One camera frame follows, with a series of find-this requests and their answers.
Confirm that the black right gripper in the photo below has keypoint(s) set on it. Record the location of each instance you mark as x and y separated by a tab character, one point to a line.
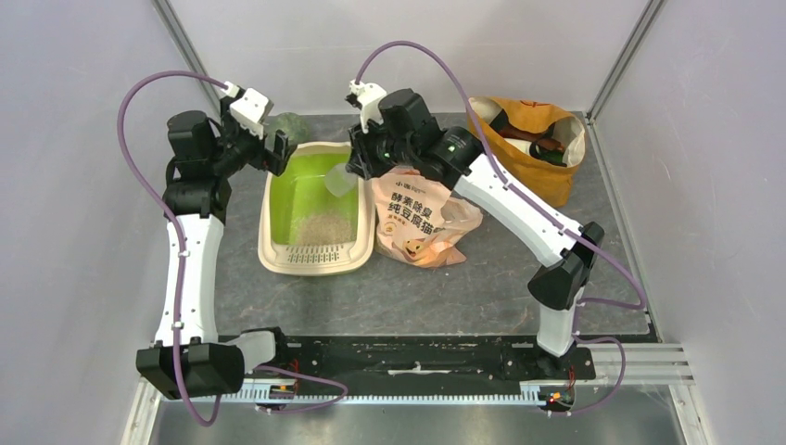
361	160

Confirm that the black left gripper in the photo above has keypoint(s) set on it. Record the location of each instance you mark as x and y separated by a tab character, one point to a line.
232	125

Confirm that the cream green litter box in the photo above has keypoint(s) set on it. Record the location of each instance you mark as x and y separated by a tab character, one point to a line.
300	192

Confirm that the clear plastic scoop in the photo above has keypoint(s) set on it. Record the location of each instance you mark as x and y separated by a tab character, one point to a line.
339	181

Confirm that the pink cat litter bag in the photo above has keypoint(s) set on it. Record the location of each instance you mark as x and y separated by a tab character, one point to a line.
419	222

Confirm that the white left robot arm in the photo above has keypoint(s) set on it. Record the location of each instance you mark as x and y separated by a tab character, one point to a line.
187	357

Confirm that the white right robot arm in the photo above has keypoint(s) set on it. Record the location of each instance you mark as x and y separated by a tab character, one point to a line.
564	248

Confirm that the beige litter pellets pile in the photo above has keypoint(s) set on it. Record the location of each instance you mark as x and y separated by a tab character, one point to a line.
323	229

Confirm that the green fuzzy ball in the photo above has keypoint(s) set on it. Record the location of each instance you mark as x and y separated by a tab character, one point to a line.
295	127

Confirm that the orange paper bag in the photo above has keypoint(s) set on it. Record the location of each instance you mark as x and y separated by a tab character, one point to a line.
539	144

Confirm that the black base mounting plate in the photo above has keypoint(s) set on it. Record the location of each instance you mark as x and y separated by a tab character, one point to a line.
433	365

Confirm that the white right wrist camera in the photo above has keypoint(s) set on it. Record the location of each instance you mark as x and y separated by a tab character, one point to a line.
366	98

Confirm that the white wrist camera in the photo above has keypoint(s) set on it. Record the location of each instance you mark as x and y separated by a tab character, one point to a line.
248	107
366	98

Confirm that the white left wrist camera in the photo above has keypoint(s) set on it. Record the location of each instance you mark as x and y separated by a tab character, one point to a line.
248	107

